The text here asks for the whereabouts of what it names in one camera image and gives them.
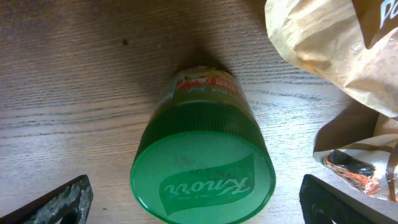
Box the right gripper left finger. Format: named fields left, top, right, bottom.
left=1, top=175, right=93, bottom=224

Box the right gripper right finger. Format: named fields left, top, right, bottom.
left=299, top=174, right=397, bottom=224

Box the green lid Knorr jar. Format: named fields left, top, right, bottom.
left=130, top=66, right=275, bottom=223

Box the crumpled beige snack bag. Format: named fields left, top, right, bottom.
left=264, top=0, right=397, bottom=202

